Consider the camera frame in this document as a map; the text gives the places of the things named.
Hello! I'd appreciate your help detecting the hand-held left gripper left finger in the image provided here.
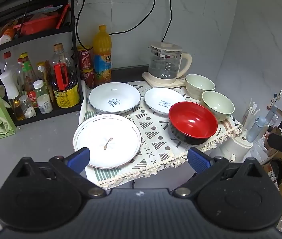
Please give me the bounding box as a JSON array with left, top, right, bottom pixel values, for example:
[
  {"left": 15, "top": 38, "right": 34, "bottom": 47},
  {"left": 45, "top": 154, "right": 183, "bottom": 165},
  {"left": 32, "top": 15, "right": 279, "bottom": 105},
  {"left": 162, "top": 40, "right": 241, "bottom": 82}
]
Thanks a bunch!
[{"left": 14, "top": 147, "right": 106, "bottom": 197}]

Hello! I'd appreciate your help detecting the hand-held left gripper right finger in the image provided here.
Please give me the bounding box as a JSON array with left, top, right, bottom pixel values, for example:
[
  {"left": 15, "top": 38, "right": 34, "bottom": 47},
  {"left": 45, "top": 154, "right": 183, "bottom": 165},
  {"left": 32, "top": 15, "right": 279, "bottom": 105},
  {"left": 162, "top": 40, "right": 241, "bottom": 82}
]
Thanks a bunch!
[{"left": 173, "top": 147, "right": 266, "bottom": 197}]

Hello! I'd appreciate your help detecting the large white brown-rimmed plate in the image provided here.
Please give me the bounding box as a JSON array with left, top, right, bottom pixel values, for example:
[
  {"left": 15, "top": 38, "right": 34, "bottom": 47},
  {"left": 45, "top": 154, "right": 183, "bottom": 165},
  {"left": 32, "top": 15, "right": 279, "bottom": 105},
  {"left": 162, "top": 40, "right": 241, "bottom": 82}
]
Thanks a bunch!
[{"left": 73, "top": 117, "right": 142, "bottom": 169}]

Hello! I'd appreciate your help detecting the red and black bowl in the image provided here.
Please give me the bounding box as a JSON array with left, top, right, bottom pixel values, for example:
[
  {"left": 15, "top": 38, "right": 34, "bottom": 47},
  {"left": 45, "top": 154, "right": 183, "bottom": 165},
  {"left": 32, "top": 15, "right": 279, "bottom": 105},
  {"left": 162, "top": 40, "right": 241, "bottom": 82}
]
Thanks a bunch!
[{"left": 168, "top": 102, "right": 218, "bottom": 145}]

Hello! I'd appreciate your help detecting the pale green bowl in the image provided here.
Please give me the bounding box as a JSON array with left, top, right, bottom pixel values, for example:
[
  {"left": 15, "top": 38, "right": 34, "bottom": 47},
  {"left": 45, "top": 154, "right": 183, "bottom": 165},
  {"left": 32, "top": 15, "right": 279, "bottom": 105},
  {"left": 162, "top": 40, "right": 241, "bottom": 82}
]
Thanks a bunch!
[
  {"left": 185, "top": 74, "right": 216, "bottom": 100},
  {"left": 201, "top": 91, "right": 235, "bottom": 122}
]

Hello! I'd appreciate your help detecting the blue-rimmed plate with script print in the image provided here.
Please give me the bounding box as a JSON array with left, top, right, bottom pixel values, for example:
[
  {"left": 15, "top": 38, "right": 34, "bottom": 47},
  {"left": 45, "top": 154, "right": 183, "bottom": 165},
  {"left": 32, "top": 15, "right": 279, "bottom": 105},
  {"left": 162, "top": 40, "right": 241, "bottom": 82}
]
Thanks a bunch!
[{"left": 89, "top": 83, "right": 141, "bottom": 115}]

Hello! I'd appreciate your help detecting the small blue-rimmed plate crossed print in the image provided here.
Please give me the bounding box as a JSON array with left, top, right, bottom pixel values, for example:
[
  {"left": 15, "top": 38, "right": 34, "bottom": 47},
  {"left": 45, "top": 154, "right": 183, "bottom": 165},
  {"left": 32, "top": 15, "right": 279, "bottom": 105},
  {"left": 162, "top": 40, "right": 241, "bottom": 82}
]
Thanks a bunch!
[{"left": 144, "top": 87, "right": 187, "bottom": 116}]

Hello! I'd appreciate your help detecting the pale blue bottle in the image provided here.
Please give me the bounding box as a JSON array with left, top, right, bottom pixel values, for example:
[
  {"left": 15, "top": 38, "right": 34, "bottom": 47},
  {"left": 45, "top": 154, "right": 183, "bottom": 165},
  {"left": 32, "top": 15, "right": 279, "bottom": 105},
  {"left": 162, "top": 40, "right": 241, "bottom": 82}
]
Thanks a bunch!
[{"left": 246, "top": 116, "right": 266, "bottom": 143}]

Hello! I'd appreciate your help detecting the white utensil holder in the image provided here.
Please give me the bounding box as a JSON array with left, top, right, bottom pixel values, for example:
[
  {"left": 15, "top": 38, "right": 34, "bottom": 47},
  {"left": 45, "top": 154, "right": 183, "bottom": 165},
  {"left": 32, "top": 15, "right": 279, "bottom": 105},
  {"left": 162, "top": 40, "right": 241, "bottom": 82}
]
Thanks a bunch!
[{"left": 220, "top": 129, "right": 254, "bottom": 164}]

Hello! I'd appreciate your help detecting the patterned fringed table cloth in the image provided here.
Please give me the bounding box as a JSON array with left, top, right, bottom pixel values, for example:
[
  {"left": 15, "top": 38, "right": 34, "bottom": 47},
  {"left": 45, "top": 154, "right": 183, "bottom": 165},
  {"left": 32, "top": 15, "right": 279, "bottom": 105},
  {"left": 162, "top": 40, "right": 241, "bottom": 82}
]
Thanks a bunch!
[{"left": 78, "top": 80, "right": 242, "bottom": 188}]

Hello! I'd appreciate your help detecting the large soy sauce bottle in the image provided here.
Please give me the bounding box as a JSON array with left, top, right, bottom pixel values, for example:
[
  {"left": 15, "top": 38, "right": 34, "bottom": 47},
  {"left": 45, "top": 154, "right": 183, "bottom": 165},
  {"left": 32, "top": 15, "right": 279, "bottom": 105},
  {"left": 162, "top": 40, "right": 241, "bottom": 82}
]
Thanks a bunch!
[{"left": 50, "top": 43, "right": 81, "bottom": 108}]

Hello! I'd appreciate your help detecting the white-capped seasoning jar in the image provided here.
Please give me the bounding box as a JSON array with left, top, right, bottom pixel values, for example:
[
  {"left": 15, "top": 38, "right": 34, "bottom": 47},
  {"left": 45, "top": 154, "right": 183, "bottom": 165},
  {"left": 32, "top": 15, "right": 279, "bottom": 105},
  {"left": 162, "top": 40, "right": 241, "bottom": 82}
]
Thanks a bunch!
[{"left": 33, "top": 80, "right": 53, "bottom": 112}]

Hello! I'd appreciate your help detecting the small clear glass jar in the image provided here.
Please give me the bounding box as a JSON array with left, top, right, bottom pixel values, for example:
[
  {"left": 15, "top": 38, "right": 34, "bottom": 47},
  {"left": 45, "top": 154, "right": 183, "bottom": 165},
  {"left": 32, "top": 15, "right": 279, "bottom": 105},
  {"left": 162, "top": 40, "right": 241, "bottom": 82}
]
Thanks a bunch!
[{"left": 19, "top": 95, "right": 37, "bottom": 119}]

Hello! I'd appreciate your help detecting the cream kettle base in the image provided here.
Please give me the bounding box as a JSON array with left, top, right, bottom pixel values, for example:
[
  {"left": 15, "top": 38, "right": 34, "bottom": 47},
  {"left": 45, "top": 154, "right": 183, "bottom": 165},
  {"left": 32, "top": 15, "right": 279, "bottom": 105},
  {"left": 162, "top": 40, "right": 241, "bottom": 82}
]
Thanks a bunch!
[{"left": 142, "top": 72, "right": 189, "bottom": 89}]

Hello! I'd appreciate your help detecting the yellow-capped sauce bottle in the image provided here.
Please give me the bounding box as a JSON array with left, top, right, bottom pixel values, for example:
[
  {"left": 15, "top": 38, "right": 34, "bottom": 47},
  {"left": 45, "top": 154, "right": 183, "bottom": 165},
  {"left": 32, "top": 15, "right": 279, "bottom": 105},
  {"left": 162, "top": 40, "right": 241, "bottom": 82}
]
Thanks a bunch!
[{"left": 19, "top": 52, "right": 40, "bottom": 107}]

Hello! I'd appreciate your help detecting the glass electric kettle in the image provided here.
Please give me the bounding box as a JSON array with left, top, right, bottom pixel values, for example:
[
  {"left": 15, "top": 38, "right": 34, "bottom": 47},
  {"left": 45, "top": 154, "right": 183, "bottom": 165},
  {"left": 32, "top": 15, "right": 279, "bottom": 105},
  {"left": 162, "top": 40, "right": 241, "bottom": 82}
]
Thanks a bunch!
[{"left": 148, "top": 41, "right": 193, "bottom": 79}]

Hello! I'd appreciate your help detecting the orange juice bottle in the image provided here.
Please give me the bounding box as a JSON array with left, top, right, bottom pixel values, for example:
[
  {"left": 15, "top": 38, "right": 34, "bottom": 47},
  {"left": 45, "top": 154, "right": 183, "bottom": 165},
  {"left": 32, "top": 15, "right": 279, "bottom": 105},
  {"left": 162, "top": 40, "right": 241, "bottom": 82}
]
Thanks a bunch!
[{"left": 93, "top": 25, "right": 112, "bottom": 88}]

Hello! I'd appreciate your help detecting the clear bottle with red cap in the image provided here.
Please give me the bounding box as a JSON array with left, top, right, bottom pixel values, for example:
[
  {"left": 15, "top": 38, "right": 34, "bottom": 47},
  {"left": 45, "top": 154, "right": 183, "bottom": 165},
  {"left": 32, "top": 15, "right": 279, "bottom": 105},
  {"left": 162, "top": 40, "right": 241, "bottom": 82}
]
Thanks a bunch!
[{"left": 2, "top": 51, "right": 17, "bottom": 80}]

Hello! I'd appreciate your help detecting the red plastic basket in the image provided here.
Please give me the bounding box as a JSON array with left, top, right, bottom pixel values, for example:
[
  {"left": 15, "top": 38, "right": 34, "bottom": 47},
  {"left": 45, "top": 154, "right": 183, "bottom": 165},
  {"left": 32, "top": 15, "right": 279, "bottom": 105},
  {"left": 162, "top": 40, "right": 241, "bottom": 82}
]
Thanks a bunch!
[{"left": 13, "top": 14, "right": 59, "bottom": 36}]

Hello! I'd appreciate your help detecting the black metal shelf rack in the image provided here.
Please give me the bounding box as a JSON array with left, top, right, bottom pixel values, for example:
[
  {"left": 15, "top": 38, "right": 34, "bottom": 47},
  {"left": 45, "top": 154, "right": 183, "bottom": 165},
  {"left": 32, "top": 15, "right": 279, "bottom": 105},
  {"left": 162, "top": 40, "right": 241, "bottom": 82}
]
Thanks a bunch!
[{"left": 0, "top": 0, "right": 84, "bottom": 127}]

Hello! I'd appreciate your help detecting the orange and white bottle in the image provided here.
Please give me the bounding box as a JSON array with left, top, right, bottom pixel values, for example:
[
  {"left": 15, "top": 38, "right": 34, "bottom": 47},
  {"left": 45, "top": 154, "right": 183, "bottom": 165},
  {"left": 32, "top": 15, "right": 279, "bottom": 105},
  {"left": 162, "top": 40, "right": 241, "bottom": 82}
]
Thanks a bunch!
[{"left": 0, "top": 28, "right": 16, "bottom": 45}]

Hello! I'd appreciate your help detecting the black power cable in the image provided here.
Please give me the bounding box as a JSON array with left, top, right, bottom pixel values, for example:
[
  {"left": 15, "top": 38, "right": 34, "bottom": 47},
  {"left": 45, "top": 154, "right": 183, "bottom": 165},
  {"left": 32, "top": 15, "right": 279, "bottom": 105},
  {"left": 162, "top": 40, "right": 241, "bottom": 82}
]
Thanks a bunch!
[
  {"left": 108, "top": 0, "right": 158, "bottom": 35},
  {"left": 161, "top": 0, "right": 175, "bottom": 43}
]

